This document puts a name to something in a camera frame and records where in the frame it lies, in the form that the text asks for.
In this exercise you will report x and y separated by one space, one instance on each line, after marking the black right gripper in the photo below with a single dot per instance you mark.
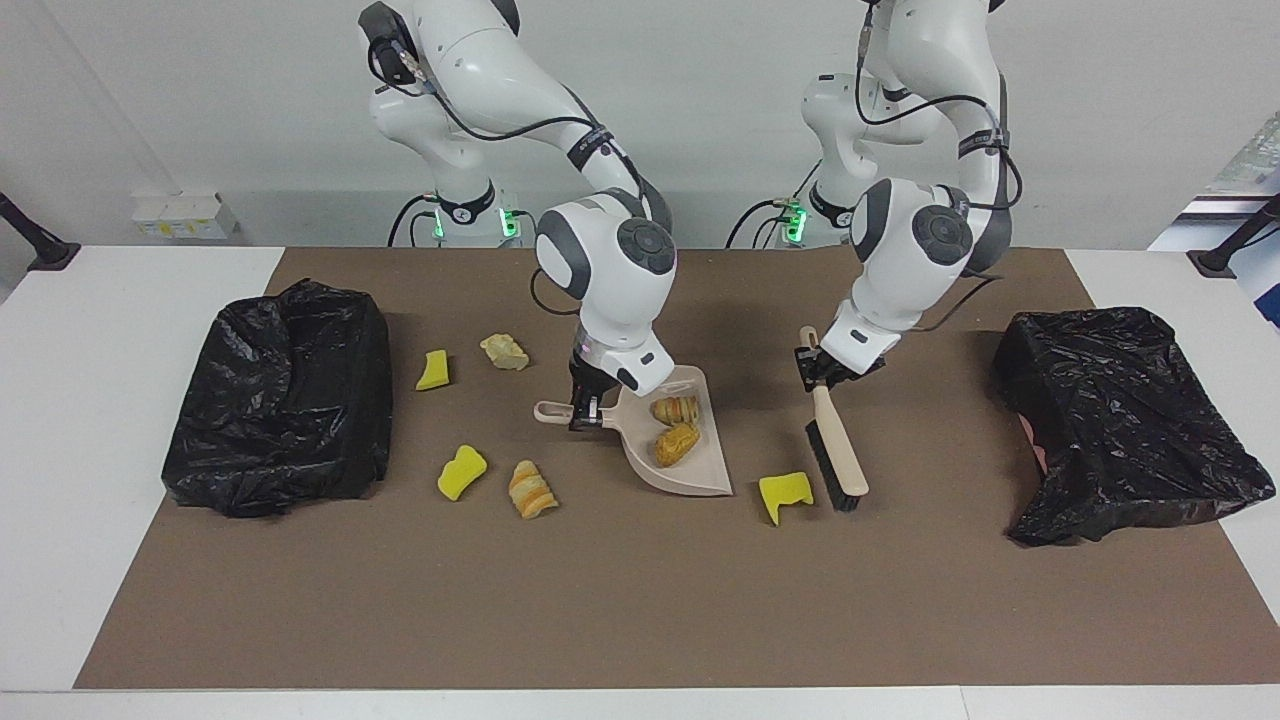
585 375

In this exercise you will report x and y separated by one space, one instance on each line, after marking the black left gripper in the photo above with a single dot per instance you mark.
857 378

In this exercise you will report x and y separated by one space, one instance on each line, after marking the beige hand brush black bristles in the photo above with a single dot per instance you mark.
838 440

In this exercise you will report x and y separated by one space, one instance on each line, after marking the small striped croissant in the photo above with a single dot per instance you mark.
676 410

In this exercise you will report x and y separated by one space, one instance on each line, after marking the large striped croissant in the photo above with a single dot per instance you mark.
530 490

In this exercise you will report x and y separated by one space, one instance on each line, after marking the golden brown bread roll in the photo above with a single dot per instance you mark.
677 445

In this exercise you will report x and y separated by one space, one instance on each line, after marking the pale yellow bread chunk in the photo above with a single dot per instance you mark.
503 352

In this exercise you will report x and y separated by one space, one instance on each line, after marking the large yellow sponge piece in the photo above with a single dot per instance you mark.
782 490

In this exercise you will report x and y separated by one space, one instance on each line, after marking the beige plastic dustpan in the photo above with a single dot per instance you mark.
700 475

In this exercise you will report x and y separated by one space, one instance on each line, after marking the wavy yellow sponge piece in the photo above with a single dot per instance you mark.
460 474

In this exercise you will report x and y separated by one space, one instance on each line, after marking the small yellow sponge wedge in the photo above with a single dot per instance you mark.
434 372

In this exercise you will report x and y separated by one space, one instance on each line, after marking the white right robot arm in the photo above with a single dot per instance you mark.
610 270

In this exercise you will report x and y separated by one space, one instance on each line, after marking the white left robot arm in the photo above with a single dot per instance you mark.
910 250

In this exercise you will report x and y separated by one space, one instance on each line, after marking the black bag lined pink bin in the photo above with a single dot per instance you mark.
1120 420

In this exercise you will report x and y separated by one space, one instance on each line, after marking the brown table mat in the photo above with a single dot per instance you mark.
640 600

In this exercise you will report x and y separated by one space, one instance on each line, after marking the white shelf dark edge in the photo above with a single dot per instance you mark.
1230 205

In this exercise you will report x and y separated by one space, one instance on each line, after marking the light blue panel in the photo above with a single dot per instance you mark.
1265 295

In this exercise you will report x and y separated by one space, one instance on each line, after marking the patterned paper sheet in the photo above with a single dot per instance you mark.
1255 160

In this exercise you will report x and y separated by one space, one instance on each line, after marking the black camera stand base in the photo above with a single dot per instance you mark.
1215 262
45 250

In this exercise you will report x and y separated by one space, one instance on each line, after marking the white wall socket box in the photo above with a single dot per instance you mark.
180 217

